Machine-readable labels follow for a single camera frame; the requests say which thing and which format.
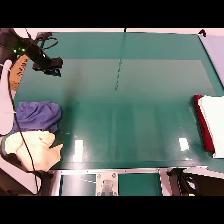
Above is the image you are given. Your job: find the black cable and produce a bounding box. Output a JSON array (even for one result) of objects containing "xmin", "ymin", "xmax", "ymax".
[{"xmin": 6, "ymin": 74, "xmax": 42, "ymax": 196}]

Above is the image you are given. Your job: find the red garment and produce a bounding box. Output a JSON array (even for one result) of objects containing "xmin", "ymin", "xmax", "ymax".
[{"xmin": 193, "ymin": 94, "xmax": 216, "ymax": 155}]

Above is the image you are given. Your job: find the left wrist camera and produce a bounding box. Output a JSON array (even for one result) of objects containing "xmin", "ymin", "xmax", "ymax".
[{"xmin": 35, "ymin": 31, "xmax": 59, "ymax": 51}]

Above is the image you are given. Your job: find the silver frame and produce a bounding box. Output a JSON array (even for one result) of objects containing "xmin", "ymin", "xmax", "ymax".
[{"xmin": 49, "ymin": 166, "xmax": 221, "ymax": 197}]

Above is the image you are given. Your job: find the brown cardboard box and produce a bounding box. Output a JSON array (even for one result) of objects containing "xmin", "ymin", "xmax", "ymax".
[{"xmin": 8, "ymin": 54, "xmax": 30, "ymax": 93}]

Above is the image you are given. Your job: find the pale yellow garment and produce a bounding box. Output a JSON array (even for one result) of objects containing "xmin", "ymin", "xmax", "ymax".
[{"xmin": 4, "ymin": 129, "xmax": 65, "ymax": 173}]

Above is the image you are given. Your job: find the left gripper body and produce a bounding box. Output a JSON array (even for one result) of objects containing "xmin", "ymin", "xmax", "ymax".
[{"xmin": 32, "ymin": 56, "xmax": 64, "ymax": 78}]

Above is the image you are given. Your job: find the blue garment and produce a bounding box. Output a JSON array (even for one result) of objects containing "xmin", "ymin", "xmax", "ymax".
[{"xmin": 13, "ymin": 101, "xmax": 63, "ymax": 134}]

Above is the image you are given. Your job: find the white T-shirt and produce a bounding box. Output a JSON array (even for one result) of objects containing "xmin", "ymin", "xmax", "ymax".
[{"xmin": 198, "ymin": 94, "xmax": 224, "ymax": 160}]

